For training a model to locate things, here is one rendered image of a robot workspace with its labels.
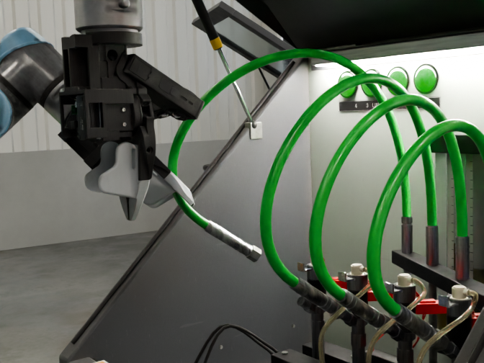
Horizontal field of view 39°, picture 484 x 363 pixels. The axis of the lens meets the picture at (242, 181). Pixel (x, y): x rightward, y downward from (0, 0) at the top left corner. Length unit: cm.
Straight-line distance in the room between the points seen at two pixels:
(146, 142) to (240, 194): 54
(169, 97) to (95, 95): 10
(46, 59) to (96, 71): 28
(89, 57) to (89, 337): 55
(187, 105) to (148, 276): 45
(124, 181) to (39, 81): 30
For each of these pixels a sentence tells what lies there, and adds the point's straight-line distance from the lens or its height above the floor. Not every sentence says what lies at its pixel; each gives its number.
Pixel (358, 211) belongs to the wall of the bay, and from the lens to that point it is 130.
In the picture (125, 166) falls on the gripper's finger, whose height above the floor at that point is 128.
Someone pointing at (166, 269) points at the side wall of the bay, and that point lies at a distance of 120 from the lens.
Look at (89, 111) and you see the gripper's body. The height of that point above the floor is 134.
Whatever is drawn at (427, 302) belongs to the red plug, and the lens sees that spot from 89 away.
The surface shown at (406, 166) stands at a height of 127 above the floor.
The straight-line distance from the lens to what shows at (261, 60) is 101.
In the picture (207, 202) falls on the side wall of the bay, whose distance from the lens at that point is 123.
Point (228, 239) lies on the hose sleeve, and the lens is 101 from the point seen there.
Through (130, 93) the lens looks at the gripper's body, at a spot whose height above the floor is 136.
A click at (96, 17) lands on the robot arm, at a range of 76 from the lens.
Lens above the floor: 134
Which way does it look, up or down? 6 degrees down
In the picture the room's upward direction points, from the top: 2 degrees counter-clockwise
